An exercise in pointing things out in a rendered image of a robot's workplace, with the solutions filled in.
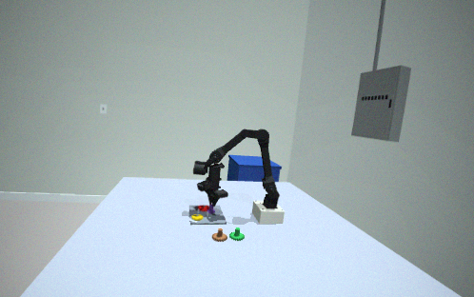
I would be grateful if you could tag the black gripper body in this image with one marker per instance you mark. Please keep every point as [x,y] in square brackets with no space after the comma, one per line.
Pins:
[216,192]

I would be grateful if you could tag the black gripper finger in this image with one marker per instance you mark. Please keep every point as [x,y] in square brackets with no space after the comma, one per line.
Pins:
[214,200]
[209,197]

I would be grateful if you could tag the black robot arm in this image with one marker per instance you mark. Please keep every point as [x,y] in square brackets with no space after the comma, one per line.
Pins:
[200,168]

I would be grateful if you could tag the orange gear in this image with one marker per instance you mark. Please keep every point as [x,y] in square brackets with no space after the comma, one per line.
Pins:
[219,235]

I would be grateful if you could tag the green gear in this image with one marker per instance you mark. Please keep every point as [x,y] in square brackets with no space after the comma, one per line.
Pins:
[237,235]

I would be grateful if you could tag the yellow gear with black stripe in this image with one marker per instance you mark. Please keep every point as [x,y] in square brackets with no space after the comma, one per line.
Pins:
[199,217]

